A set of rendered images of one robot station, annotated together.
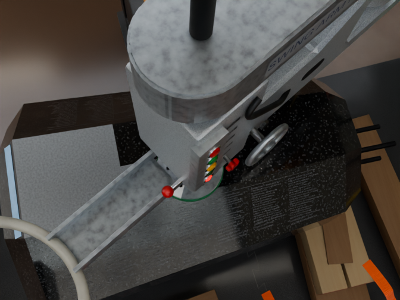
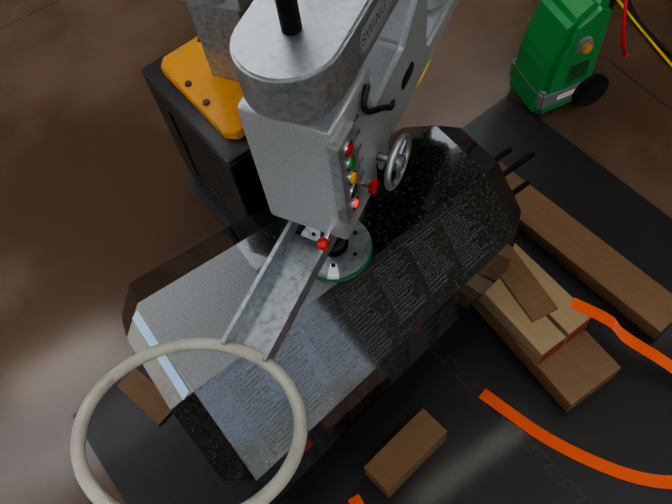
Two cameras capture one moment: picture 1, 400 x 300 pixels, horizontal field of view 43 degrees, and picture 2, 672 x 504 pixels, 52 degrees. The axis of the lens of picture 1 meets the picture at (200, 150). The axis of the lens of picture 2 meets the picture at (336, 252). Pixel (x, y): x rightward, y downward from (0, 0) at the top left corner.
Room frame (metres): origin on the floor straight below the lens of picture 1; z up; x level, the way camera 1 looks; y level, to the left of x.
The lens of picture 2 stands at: (-0.55, 0.13, 2.61)
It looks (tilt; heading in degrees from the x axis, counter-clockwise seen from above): 60 degrees down; 354
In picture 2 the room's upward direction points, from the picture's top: 11 degrees counter-clockwise
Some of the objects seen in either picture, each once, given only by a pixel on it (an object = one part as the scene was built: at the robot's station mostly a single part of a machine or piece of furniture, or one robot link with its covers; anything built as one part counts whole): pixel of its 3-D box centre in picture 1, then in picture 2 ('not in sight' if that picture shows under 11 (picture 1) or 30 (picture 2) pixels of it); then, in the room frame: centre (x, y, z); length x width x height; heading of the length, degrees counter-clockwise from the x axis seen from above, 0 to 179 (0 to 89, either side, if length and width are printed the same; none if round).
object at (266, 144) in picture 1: (257, 135); (384, 158); (0.47, -0.14, 1.20); 0.15 x 0.10 x 0.15; 140
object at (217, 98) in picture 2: not in sight; (247, 65); (1.36, 0.12, 0.76); 0.49 x 0.49 x 0.05; 23
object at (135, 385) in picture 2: not in sight; (147, 396); (0.53, 0.86, 0.02); 0.25 x 0.10 x 0.01; 34
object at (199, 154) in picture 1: (206, 161); (346, 175); (0.33, -0.02, 1.37); 0.08 x 0.03 x 0.28; 140
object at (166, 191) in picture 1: (174, 186); (326, 236); (0.32, 0.05, 1.17); 0.08 x 0.03 x 0.03; 140
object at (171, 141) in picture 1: (218, 94); (330, 126); (0.52, -0.03, 1.32); 0.36 x 0.22 x 0.45; 140
